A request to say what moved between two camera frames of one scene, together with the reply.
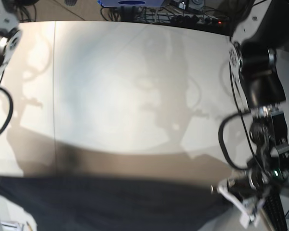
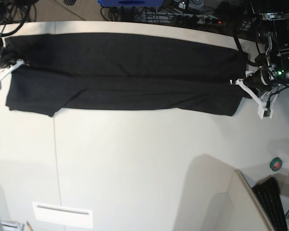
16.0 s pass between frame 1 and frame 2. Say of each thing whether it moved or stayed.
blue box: stayed
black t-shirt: moved
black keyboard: stayed
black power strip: stayed
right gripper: moved
